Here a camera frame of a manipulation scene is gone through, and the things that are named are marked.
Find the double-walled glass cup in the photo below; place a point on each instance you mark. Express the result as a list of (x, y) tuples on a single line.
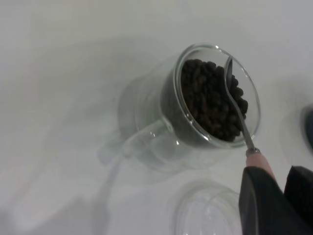
[(151, 107)]

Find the dark blue-grey ceramic mug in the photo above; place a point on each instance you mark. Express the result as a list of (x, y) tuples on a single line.
[(308, 127)]

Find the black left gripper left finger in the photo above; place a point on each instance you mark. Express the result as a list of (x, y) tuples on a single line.
[(264, 210)]

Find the dark coffee beans pile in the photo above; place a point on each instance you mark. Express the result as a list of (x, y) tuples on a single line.
[(205, 98)]

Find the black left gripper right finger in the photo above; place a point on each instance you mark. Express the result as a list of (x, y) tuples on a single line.
[(300, 188)]

